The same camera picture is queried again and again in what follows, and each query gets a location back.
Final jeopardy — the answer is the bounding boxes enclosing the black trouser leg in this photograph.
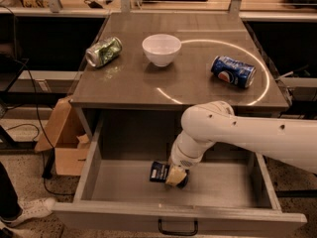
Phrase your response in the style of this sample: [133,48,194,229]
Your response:
[0,163,22,221]

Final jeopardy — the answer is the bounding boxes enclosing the blue rxbar wrapper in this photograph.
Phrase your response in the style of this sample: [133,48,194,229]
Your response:
[150,162,189,188]

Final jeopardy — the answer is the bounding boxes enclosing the white sneaker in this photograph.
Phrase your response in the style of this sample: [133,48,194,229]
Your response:
[0,197,56,227]

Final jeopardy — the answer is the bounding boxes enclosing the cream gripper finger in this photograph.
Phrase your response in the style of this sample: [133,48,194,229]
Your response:
[165,166,186,186]

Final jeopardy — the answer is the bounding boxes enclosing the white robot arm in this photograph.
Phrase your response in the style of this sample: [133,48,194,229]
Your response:
[166,101,317,186]

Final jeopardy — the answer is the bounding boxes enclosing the blue pepsi can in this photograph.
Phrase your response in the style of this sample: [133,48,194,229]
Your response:
[211,56,256,88]

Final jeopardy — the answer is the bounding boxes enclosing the grey counter cabinet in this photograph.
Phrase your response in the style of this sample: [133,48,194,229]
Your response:
[71,12,289,134]

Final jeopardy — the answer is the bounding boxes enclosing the black drawer handle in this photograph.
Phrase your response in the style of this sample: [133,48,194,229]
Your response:
[158,217,199,236]

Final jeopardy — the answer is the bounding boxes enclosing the brown cardboard box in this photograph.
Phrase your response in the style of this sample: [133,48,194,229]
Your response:
[35,96,90,177]

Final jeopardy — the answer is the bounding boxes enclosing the black cable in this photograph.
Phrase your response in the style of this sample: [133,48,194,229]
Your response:
[0,4,76,196]

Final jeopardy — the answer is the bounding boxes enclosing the white bowl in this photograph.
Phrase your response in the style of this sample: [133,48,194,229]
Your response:
[142,34,181,67]

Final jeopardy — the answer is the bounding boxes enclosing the open grey drawer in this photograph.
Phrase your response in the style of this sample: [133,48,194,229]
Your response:
[55,110,306,238]

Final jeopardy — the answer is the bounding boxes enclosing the green soda can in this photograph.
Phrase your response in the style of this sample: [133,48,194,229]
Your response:
[85,37,122,67]

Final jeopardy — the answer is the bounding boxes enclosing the black side table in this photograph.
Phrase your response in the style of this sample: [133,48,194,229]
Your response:
[0,54,35,150]

